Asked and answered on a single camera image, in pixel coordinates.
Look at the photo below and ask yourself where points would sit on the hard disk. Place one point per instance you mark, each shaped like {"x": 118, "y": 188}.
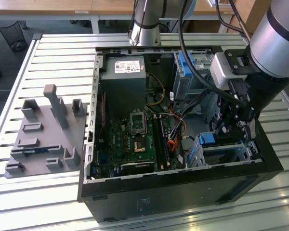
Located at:
{"x": 207, "y": 139}

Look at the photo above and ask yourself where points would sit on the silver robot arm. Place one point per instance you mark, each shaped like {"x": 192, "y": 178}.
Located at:
{"x": 274, "y": 36}

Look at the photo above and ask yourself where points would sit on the grey round speaker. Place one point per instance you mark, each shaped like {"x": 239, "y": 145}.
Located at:
{"x": 187, "y": 145}

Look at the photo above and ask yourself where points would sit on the grey power supply unit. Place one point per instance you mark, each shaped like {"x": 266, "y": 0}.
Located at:
{"x": 122, "y": 89}

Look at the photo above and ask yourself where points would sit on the black expansion card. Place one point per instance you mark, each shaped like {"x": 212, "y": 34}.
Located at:
{"x": 137, "y": 166}

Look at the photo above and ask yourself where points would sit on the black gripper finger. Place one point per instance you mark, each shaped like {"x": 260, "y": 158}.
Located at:
{"x": 227, "y": 115}
{"x": 250, "y": 131}

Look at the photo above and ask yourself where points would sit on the black RAM slot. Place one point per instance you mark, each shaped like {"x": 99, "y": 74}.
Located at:
{"x": 165, "y": 142}
{"x": 158, "y": 142}

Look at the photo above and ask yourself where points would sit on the grey parts rack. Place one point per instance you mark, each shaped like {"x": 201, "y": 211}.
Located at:
{"x": 45, "y": 134}

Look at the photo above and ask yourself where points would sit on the green motherboard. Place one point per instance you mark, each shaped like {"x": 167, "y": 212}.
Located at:
{"x": 120, "y": 146}

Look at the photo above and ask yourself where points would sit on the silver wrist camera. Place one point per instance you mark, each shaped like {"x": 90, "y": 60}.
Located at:
{"x": 221, "y": 72}

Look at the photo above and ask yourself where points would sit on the tall metal drive cage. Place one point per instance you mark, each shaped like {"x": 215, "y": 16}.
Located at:
{"x": 185, "y": 84}

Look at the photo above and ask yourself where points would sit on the CPU socket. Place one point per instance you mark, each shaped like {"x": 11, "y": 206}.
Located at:
{"x": 137, "y": 121}

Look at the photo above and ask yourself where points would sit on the black mesh waste bin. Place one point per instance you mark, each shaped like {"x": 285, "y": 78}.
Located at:
{"x": 12, "y": 33}

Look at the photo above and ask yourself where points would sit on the blue drive latch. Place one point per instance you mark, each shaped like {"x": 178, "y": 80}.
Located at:
{"x": 186, "y": 66}

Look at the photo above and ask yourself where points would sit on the RAM stick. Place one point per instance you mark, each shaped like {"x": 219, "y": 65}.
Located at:
{"x": 35, "y": 151}

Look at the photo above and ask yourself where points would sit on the wooden desk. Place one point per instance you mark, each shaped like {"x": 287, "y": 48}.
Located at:
{"x": 62, "y": 6}

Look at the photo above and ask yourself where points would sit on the metal disk bay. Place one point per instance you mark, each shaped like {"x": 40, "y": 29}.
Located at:
{"x": 221, "y": 155}

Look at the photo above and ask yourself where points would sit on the black PC case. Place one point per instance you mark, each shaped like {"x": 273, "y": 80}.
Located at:
{"x": 159, "y": 199}

